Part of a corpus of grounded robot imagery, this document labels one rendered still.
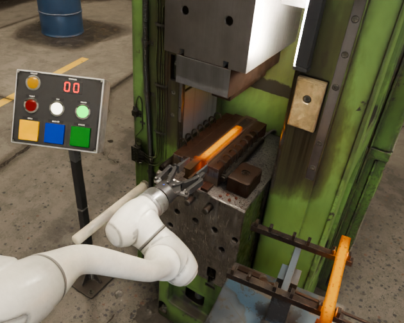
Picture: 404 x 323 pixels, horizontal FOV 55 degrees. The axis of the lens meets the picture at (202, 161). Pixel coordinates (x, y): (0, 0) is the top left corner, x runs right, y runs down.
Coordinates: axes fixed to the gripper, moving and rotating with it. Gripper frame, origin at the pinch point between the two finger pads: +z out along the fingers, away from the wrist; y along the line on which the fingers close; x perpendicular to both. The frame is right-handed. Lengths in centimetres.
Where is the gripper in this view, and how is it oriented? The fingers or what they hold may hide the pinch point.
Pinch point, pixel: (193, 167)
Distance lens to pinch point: 138.1
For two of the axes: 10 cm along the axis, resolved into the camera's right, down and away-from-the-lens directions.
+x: 0.7, -8.2, -5.7
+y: 8.5, 3.5, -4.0
